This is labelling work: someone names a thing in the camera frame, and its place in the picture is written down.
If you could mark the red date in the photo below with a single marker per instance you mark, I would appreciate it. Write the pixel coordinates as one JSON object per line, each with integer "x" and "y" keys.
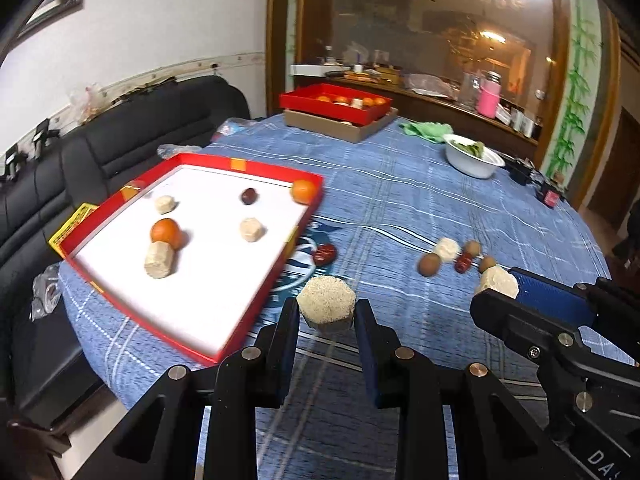
{"x": 462, "y": 262}
{"x": 248, "y": 196}
{"x": 325, "y": 254}

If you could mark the flat white box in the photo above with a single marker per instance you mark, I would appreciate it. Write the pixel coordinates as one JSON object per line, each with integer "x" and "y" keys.
{"x": 317, "y": 69}

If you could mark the red and black cylinder device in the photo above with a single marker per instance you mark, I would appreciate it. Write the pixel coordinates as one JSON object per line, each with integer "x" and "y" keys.
{"x": 550, "y": 195}

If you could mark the black clamp device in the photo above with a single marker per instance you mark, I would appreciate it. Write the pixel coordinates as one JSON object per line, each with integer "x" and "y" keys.
{"x": 12, "y": 160}
{"x": 41, "y": 135}

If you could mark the plastic bag with blue contents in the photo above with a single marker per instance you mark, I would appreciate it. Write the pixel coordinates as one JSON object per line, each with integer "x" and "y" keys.
{"x": 231, "y": 127}

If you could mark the red gift box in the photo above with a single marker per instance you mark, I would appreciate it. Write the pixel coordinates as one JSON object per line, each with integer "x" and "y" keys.
{"x": 310, "y": 107}

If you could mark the crinkled clear plastic bag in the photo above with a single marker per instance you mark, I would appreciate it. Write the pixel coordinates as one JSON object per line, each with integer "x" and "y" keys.
{"x": 87, "y": 100}

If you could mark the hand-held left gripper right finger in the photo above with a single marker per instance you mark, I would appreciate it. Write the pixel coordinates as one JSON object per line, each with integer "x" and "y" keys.
{"x": 367, "y": 355}

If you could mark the pink thermos bottle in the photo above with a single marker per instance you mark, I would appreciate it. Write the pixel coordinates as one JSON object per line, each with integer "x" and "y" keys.
{"x": 488, "y": 100}

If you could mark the black power adapter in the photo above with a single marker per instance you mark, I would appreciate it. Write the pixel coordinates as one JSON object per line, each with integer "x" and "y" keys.
{"x": 520, "y": 171}

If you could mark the framed wall picture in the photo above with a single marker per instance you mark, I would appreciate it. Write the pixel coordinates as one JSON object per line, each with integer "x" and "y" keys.
{"x": 55, "y": 7}

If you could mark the small clear plastic bag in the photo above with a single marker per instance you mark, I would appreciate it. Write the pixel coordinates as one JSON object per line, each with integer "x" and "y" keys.
{"x": 46, "y": 290}

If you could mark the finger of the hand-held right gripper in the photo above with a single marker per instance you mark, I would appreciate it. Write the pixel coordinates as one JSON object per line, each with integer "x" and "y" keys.
{"x": 555, "y": 296}
{"x": 520, "y": 321}

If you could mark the white bowl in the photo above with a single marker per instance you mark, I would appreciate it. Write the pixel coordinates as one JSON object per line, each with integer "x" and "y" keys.
{"x": 472, "y": 165}

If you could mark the bamboo painted panel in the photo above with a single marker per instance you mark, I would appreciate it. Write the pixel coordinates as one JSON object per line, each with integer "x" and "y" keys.
{"x": 577, "y": 85}

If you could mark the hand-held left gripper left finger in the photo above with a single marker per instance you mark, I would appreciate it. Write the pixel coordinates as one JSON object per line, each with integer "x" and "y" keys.
{"x": 291, "y": 355}

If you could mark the wooden sideboard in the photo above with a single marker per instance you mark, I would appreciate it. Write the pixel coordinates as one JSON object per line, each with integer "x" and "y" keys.
{"x": 440, "y": 110}

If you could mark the large beige crumbly cake piece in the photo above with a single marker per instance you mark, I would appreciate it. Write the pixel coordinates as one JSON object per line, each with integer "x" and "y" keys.
{"x": 159, "y": 261}

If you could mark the brown kiwi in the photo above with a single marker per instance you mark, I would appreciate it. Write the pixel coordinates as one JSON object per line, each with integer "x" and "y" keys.
{"x": 471, "y": 248}
{"x": 430, "y": 264}

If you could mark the clear bag of snacks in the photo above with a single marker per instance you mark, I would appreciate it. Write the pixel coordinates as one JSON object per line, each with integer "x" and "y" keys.
{"x": 177, "y": 150}

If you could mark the green cloth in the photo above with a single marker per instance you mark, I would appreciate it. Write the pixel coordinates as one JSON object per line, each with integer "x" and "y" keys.
{"x": 420, "y": 130}

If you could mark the brown nut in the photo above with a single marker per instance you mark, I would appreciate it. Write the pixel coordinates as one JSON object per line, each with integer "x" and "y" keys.
{"x": 487, "y": 263}

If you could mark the blue plaid tablecloth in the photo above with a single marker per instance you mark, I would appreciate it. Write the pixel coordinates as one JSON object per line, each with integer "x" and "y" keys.
{"x": 400, "y": 210}

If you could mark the red tray with white inside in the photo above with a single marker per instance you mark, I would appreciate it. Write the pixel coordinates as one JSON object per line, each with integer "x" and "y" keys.
{"x": 215, "y": 270}

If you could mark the brown cardboard box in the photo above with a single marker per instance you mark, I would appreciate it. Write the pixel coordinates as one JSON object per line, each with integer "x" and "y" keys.
{"x": 325, "y": 127}

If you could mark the yellow printed bag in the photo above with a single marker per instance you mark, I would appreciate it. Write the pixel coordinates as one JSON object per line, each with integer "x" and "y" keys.
{"x": 72, "y": 221}

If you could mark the wooden framed glass partition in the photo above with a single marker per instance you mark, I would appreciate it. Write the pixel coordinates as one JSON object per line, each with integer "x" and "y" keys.
{"x": 390, "y": 20}

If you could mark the clear glass bottle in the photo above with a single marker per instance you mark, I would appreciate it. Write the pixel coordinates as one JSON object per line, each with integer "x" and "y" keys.
{"x": 467, "y": 91}

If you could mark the black leather sofa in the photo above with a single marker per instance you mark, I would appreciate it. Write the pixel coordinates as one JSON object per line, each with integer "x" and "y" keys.
{"x": 125, "y": 125}

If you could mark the green vegetables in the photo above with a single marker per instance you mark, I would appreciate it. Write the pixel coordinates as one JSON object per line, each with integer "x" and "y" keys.
{"x": 470, "y": 148}

